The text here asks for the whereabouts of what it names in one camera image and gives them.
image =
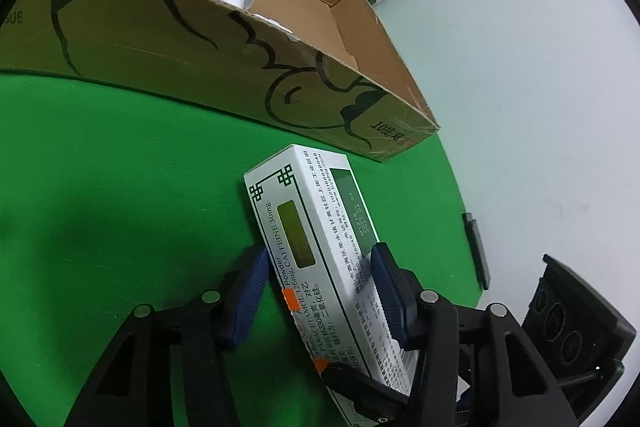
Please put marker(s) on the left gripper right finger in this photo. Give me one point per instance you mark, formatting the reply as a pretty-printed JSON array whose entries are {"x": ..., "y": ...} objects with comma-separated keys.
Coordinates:
[{"x": 529, "y": 393}]

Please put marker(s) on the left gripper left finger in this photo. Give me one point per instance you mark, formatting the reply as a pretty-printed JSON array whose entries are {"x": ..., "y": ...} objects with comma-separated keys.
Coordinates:
[{"x": 158, "y": 358}]

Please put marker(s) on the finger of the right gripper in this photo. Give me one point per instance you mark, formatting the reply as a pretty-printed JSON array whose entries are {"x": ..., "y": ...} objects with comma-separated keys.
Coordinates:
[{"x": 371, "y": 399}]

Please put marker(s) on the white green medicine box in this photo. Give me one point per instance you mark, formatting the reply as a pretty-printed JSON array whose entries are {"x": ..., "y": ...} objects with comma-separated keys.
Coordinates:
[{"x": 319, "y": 235}]

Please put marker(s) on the large cardboard tray box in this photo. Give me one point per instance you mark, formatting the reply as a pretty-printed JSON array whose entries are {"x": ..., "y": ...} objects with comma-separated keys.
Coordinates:
[{"x": 325, "y": 69}]

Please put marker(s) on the black strip on wall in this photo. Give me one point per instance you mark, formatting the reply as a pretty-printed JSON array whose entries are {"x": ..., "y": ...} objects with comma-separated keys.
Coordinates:
[{"x": 472, "y": 232}]

